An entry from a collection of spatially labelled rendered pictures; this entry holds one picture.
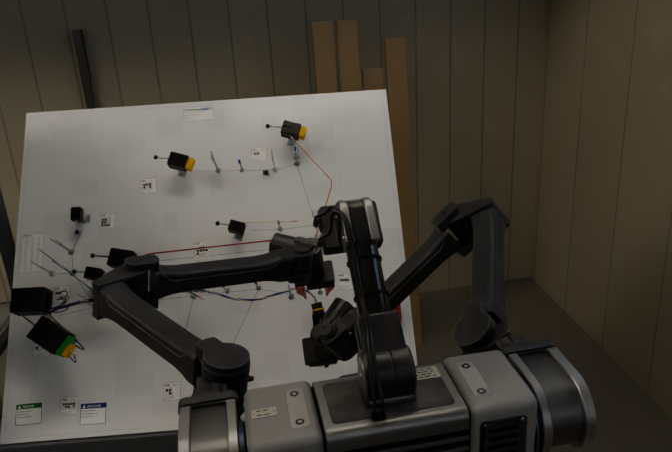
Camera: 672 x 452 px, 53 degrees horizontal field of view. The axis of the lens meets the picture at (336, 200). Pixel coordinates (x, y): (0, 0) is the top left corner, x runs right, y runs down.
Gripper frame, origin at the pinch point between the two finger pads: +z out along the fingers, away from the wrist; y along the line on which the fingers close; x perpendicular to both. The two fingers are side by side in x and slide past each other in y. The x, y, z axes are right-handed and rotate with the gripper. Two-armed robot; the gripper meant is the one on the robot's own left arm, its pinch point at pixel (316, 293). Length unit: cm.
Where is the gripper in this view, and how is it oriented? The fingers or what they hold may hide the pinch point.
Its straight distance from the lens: 178.3
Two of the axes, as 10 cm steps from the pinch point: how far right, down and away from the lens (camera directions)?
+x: 1.4, 7.1, -6.9
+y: -9.9, 1.4, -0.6
